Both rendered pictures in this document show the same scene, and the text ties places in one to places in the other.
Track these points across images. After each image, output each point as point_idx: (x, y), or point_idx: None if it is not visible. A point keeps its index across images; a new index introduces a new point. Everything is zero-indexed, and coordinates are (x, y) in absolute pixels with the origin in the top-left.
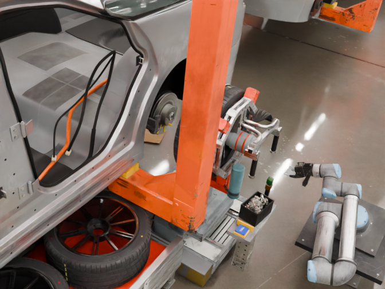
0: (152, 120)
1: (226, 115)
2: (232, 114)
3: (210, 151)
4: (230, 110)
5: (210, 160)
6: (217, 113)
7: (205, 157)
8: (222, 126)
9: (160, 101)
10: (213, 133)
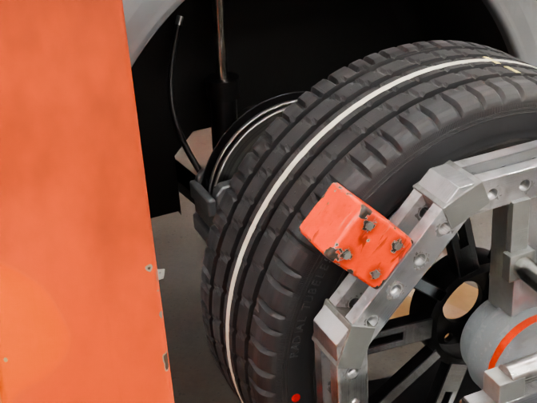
0: (202, 196)
1: (414, 193)
2: (439, 193)
3: (97, 337)
4: (443, 169)
5: (126, 397)
6: (83, 80)
7: (49, 366)
8: (331, 234)
9: (254, 125)
10: (80, 217)
